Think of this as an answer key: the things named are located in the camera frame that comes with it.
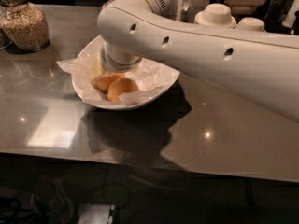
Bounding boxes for orange fruit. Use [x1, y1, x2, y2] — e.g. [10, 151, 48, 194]
[107, 78, 139, 102]
[93, 73, 124, 92]

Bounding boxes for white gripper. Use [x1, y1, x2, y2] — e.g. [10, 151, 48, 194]
[90, 42, 142, 81]

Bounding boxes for small stack paper bowls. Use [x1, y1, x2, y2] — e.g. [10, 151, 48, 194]
[235, 17, 265, 32]

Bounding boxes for white bowl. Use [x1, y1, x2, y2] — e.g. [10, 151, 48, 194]
[71, 36, 179, 110]

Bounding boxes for white paper liner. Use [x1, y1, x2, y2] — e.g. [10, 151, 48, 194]
[56, 40, 181, 106]

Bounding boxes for orange fruit front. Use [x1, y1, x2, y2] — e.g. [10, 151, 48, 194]
[107, 78, 139, 102]

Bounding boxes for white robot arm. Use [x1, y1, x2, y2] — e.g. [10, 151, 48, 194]
[97, 0, 299, 120]

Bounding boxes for glass jar with grains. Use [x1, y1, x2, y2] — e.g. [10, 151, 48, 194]
[1, 0, 50, 52]

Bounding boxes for glass jar at left edge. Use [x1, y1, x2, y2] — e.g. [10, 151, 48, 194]
[0, 7, 12, 49]

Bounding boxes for large stack paper bowls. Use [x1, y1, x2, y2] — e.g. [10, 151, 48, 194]
[194, 3, 236, 28]

